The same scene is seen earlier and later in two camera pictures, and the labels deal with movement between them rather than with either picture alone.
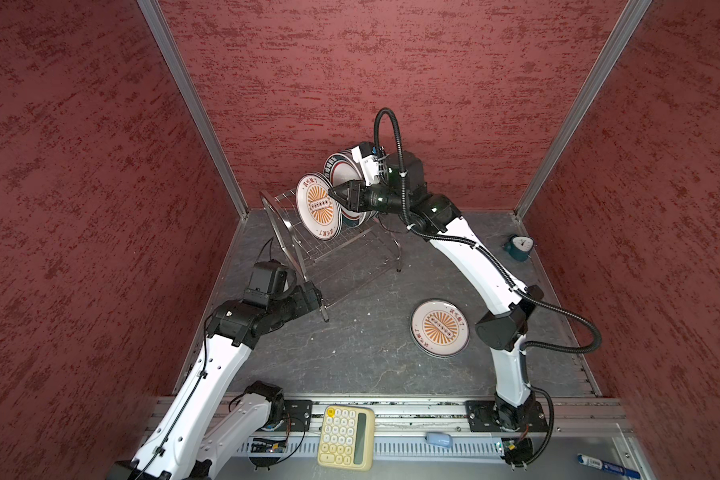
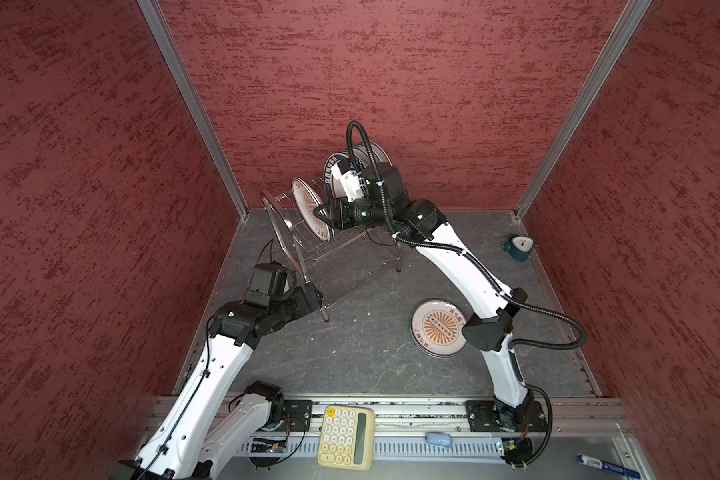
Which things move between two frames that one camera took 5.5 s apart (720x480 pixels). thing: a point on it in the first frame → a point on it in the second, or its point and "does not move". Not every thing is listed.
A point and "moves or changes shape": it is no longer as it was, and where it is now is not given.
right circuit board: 509,445 does not move
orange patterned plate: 317,207 moves or changes shape
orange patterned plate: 439,327 does not move
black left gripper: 301,305 does not move
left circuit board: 265,447 does not move
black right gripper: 357,197 → 341,208
